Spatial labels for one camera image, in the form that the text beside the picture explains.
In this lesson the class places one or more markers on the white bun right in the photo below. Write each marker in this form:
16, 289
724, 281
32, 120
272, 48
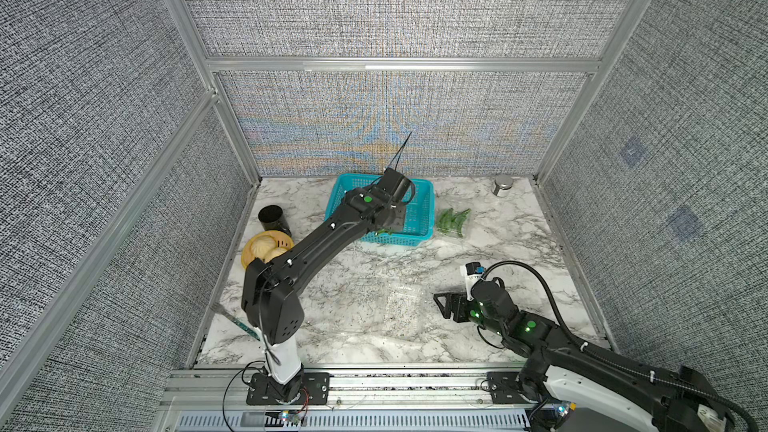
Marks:
274, 253

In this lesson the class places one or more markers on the white bun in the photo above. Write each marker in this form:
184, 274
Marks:
274, 253
261, 245

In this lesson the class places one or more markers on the clear container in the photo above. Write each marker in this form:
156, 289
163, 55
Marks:
396, 312

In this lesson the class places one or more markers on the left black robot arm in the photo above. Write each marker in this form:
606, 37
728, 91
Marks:
272, 290

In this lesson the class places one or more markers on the teal plastic basket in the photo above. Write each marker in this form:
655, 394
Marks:
419, 213

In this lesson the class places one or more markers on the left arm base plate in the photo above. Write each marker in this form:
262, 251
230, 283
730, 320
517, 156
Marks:
305, 388

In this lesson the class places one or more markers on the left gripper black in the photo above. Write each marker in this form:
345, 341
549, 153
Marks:
400, 219

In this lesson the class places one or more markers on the front aluminium rail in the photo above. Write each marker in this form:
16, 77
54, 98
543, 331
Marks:
399, 397

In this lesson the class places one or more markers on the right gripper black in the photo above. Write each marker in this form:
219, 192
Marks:
460, 299

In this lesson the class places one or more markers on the black cup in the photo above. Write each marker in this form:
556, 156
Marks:
272, 218

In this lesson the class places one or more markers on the white bun left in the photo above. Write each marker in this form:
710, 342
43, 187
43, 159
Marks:
261, 245

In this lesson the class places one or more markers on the clear container peppers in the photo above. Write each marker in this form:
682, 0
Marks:
454, 221

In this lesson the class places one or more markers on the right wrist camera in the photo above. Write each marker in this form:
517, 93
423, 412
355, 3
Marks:
471, 273

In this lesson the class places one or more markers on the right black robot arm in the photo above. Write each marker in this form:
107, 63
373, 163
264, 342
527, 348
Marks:
562, 369

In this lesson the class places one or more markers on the small metal tin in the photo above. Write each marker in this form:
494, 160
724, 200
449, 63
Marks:
502, 185

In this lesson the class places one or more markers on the yellow steamer basket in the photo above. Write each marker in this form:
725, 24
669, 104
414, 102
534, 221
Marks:
282, 240

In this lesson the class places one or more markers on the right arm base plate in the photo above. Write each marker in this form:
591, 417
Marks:
504, 389

